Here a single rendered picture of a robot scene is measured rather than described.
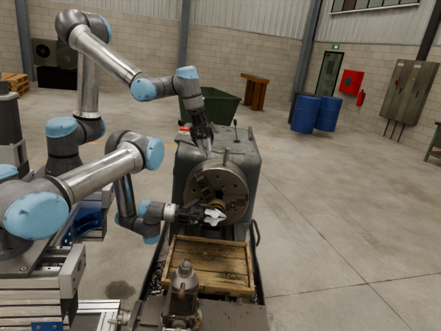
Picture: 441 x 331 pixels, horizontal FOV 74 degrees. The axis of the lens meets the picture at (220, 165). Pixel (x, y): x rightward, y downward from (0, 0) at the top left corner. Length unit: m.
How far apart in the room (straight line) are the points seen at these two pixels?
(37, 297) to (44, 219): 0.30
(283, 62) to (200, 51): 3.40
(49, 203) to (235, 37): 11.15
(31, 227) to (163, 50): 10.53
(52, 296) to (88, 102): 0.77
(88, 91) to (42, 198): 0.69
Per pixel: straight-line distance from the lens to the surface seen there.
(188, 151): 1.49
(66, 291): 0.99
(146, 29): 11.10
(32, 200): 0.77
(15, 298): 1.05
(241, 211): 1.42
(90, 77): 1.36
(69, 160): 1.35
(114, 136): 1.10
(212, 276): 1.26
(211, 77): 11.52
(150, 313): 1.02
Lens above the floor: 1.74
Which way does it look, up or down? 22 degrees down
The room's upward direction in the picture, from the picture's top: 8 degrees clockwise
